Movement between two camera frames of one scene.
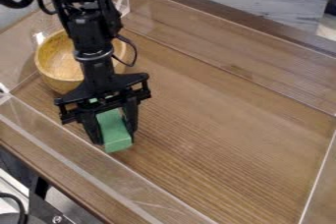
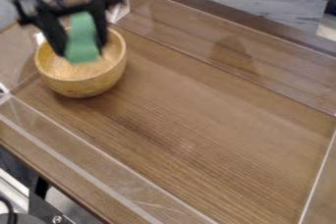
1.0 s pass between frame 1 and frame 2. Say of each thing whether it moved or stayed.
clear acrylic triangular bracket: stayed
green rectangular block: moved
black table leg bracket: stayed
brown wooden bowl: stayed
